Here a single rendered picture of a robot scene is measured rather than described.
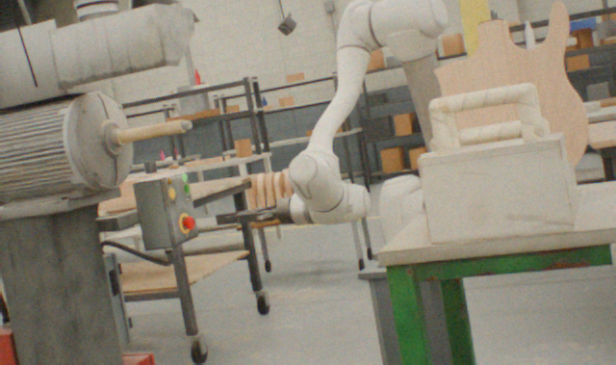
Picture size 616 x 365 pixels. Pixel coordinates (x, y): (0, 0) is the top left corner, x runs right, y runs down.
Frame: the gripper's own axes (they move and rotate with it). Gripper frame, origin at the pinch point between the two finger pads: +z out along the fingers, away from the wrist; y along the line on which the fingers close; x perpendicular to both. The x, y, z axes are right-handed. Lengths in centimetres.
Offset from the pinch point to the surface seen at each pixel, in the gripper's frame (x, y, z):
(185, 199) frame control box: 6.8, 2.5, 14.0
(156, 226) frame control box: 1.4, -8.4, 18.5
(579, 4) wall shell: 112, 1074, -110
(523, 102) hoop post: 21, -46, -88
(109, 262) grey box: -6.7, -11.7, 34.1
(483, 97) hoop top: 23, -45, -81
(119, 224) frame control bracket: 4.5, -17.9, 23.9
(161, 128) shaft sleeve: 28.2, -28.7, -0.7
